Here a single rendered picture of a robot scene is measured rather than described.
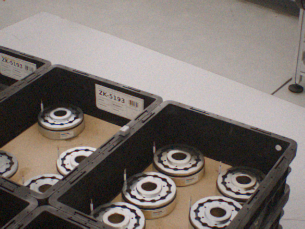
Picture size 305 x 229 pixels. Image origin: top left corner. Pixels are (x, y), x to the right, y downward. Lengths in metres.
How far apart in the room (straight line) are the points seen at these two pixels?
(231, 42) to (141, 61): 1.80
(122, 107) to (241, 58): 2.22
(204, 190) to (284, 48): 2.53
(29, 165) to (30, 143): 0.08
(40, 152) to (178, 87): 0.61
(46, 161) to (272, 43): 2.59
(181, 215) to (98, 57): 0.92
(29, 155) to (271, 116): 0.70
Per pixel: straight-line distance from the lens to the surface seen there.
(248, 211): 1.07
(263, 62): 3.56
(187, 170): 1.26
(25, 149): 1.39
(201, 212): 1.16
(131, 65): 1.97
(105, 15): 4.08
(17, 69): 1.58
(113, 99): 1.42
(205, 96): 1.81
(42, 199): 1.10
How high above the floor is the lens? 1.62
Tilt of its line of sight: 32 degrees down
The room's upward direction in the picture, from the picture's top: straight up
